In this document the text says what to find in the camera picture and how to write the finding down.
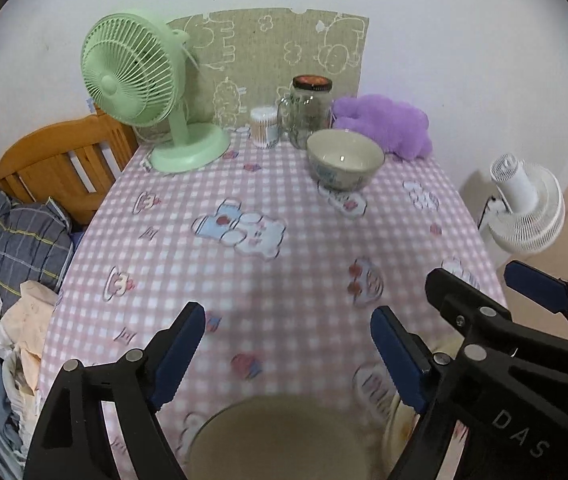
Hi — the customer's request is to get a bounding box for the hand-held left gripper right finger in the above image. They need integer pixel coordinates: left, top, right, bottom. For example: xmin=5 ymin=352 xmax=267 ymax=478
xmin=370 ymin=305 xmax=464 ymax=480

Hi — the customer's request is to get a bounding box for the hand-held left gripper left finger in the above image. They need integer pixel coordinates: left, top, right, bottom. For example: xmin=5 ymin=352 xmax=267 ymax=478
xmin=23 ymin=301 xmax=207 ymax=480

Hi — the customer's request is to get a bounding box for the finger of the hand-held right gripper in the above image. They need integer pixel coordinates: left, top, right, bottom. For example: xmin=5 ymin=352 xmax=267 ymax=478
xmin=425 ymin=267 xmax=513 ymax=362
xmin=504 ymin=260 xmax=568 ymax=347

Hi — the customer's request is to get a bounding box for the floral ceramic bowl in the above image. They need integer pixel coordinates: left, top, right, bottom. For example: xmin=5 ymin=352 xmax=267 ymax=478
xmin=306 ymin=129 xmax=385 ymax=193
xmin=184 ymin=394 xmax=372 ymax=480

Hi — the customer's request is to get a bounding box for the white fan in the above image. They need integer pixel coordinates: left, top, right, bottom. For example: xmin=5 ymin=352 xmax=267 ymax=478
xmin=486 ymin=155 xmax=566 ymax=255

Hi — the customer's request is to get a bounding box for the pink checked tablecloth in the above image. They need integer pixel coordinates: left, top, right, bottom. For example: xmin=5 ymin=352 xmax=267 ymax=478
xmin=36 ymin=127 xmax=509 ymax=480

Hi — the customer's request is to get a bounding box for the cream cloth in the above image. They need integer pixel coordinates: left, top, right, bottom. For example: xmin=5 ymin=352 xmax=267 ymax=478
xmin=1 ymin=280 xmax=60 ymax=366

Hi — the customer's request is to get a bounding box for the purple plush toy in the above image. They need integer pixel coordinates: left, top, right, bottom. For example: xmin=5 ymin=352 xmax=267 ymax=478
xmin=331 ymin=93 xmax=433 ymax=161

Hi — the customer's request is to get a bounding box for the blue plaid pillow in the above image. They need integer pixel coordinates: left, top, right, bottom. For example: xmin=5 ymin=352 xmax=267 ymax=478
xmin=0 ymin=192 xmax=75 ymax=306

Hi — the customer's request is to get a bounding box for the wooden bed headboard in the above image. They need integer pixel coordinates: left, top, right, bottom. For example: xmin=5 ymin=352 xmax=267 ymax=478
xmin=0 ymin=112 xmax=140 ymax=226

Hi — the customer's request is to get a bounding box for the cotton swab container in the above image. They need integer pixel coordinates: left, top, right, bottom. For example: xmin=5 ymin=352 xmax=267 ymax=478
xmin=250 ymin=106 xmax=281 ymax=150

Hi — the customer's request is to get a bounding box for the glass jar with lid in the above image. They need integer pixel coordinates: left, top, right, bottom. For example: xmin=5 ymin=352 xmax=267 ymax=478
xmin=278 ymin=75 xmax=335 ymax=150

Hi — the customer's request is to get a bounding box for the green desk fan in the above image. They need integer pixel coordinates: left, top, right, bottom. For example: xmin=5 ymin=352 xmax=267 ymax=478
xmin=80 ymin=8 xmax=231 ymax=174

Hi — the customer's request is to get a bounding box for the black power cable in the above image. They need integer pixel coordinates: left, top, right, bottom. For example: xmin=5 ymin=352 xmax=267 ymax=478
xmin=478 ymin=196 xmax=500 ymax=233

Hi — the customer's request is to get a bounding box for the green printed wall mat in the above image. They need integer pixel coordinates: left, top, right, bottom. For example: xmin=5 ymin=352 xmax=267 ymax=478
xmin=166 ymin=7 xmax=371 ymax=131

